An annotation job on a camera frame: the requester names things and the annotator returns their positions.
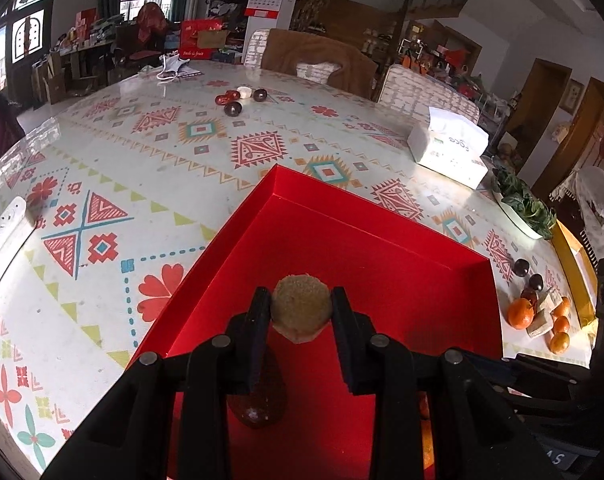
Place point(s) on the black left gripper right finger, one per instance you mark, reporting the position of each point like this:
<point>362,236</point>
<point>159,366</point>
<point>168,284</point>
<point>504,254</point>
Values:
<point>375,364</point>

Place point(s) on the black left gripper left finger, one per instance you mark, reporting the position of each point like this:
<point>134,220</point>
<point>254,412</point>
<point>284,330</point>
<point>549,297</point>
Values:
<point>227,364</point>

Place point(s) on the dark red jujube date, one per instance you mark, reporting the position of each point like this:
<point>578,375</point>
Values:
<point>267,401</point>

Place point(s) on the beige cake cube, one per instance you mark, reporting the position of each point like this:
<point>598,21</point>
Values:
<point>541,324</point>

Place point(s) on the orange tangerine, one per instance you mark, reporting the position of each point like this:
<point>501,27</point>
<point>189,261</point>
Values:
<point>520,314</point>

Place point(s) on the red tray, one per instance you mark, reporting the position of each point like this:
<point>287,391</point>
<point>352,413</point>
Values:
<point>418,286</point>

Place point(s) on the dark cherry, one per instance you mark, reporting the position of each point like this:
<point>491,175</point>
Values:
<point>536,282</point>
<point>521,268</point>

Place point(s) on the plate of green vegetables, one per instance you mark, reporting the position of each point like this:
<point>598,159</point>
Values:
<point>532,211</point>

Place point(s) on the white tissue box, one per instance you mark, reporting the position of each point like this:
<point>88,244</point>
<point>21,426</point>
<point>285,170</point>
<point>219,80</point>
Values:
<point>451,145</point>

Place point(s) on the white patterned chair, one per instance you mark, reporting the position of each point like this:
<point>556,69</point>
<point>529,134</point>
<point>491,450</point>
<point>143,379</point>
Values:
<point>412,94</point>

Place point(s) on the brown covered chair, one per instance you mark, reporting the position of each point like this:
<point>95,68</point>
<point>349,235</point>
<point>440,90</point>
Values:
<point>286,49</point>

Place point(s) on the red gift box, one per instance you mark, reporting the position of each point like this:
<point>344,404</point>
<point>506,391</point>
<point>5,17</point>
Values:
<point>200,38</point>

